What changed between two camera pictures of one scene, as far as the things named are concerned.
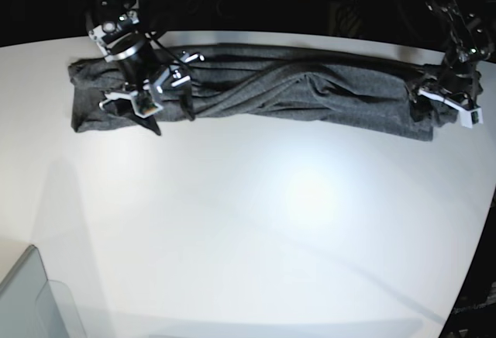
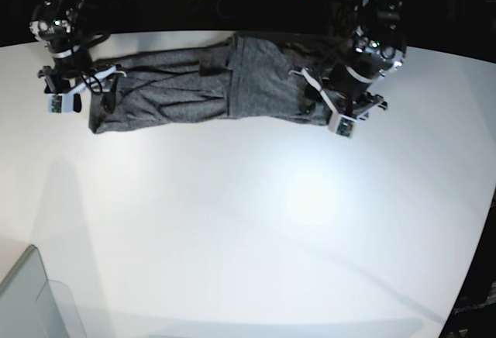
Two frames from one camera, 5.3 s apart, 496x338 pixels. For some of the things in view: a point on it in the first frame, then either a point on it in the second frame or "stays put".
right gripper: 461,81 → 347,88
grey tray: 33,306 stays put
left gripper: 148,67 → 76,71
